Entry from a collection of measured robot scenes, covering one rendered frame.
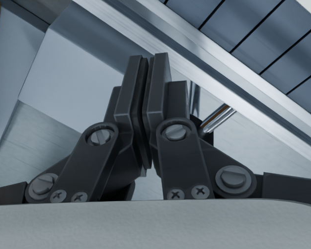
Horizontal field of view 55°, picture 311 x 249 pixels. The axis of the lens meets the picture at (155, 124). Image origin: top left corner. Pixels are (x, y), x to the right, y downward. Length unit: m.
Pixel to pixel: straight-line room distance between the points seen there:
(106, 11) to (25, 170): 0.46
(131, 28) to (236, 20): 0.11
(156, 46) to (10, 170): 0.48
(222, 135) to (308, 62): 0.17
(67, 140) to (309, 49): 0.36
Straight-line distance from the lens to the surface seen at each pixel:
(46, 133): 0.51
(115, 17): 0.20
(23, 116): 0.50
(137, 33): 0.20
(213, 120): 0.24
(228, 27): 0.29
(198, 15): 0.28
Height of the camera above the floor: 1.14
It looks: 46 degrees down
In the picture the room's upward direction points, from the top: 168 degrees counter-clockwise
